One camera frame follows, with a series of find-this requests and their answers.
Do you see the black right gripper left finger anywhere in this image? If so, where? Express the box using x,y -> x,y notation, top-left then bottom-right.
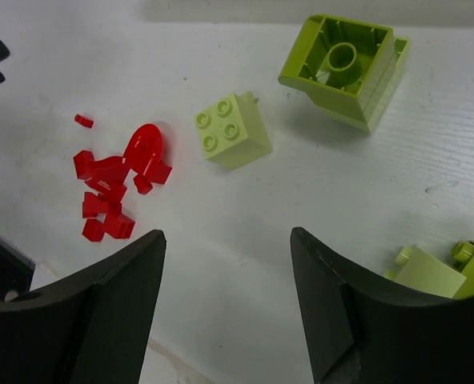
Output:
0,230 -> 167,383

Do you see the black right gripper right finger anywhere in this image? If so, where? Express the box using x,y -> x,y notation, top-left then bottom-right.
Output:
290,227 -> 474,383

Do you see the small red lego brick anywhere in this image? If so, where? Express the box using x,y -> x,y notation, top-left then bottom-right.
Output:
134,160 -> 172,195

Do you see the red round lego piece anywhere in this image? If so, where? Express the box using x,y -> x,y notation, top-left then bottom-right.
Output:
86,123 -> 172,185

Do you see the pale green square lego brick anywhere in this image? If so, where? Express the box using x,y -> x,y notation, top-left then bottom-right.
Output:
195,91 -> 272,170

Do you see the large lime green lego brick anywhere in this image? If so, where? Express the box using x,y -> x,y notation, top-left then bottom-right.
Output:
278,14 -> 411,133

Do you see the pale green lego brick right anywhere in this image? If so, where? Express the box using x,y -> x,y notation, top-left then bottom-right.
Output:
384,246 -> 466,298

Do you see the tiny red lego plate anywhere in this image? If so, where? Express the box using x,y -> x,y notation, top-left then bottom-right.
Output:
74,114 -> 94,129

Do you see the lime green lego brick right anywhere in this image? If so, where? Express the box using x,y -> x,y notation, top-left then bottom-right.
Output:
451,241 -> 474,299

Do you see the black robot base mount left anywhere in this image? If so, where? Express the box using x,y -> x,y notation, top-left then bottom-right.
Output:
0,237 -> 35,302

